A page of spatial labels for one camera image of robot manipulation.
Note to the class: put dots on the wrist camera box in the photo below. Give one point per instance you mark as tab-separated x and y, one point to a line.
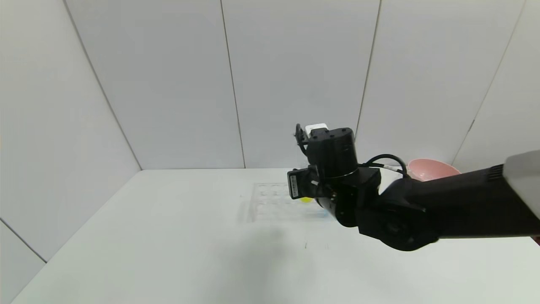
316	128

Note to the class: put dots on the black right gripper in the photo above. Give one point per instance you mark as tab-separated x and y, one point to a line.
294	184

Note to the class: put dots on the clear plastic test tube rack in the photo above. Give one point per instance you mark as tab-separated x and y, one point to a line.
270	202

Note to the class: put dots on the pink plastic bowl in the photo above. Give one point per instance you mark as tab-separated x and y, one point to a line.
430	168

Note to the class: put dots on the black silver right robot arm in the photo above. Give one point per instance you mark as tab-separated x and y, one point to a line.
443	207

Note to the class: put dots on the test tube with yellow pigment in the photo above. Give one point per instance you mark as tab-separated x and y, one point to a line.
306	199

